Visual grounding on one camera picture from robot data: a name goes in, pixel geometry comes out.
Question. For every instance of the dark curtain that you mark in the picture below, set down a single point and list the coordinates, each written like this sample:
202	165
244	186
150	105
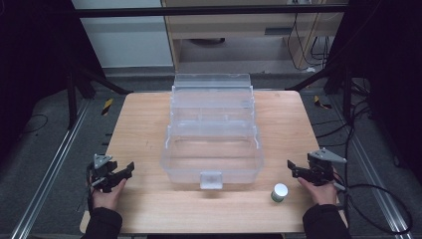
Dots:
31	66
388	73

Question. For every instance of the black metal stand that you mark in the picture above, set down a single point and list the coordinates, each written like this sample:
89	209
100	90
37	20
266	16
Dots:
347	96
71	99

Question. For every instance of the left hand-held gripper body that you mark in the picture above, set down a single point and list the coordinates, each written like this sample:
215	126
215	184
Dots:
100	172

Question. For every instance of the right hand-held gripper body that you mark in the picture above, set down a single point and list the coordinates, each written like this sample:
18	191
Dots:
321	166

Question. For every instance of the light wooden desk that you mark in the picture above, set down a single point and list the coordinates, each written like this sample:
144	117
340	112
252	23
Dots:
239	28

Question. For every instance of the small jar with white lid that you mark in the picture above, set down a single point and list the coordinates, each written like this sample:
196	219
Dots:
279	192

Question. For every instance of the aluminium floor rail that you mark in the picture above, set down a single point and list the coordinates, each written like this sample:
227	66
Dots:
375	166
49	172

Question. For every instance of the person's right hand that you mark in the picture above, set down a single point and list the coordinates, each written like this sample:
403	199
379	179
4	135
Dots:
320	194

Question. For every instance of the clear plastic storage box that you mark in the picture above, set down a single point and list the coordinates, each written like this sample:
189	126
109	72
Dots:
212	139

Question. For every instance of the black horizontal bar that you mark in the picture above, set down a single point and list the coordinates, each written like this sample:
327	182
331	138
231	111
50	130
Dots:
205	11

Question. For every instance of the yellow black tape strip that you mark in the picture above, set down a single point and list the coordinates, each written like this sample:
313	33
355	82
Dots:
106	106
321	103

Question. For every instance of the white cabinet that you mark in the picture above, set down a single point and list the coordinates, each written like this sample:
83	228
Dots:
126	41

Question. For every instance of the person's left hand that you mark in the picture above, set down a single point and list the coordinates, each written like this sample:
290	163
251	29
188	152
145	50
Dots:
106	198

